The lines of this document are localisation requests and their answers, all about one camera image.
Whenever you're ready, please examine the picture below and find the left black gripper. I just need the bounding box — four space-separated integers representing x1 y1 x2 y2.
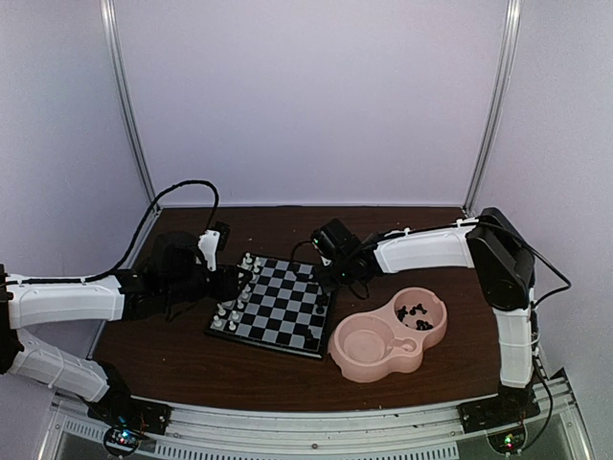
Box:
163 262 253 306

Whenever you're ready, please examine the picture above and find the black and white chessboard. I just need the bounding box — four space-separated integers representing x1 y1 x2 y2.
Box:
205 253 335 359

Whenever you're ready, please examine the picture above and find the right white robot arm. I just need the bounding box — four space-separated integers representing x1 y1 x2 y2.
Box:
310 207 535 424

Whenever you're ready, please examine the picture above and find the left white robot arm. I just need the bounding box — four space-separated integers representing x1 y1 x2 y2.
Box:
1 230 252 426

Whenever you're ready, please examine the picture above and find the pile of black chess pieces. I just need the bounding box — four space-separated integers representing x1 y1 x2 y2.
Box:
396 303 434 332

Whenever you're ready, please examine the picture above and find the pink double pet bowl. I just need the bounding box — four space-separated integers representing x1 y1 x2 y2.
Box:
329 287 447 383

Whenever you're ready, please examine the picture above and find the left black cable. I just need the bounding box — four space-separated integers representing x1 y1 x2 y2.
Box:
79 179 220 287

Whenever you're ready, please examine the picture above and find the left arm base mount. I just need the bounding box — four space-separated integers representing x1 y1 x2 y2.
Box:
86 399 171 435

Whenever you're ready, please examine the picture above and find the front aluminium rail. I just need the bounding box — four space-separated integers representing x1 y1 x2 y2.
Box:
47 373 583 460

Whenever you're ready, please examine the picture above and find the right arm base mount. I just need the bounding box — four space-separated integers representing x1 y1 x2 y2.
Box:
458 396 540 433

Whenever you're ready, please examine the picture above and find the left aluminium frame post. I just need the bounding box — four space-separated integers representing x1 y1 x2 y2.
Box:
100 0 156 203

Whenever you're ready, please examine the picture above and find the aluminium frame post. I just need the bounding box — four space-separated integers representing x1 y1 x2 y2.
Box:
463 0 523 216
100 0 156 203

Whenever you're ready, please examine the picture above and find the right aluminium frame post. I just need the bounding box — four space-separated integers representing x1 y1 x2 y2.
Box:
463 0 523 216

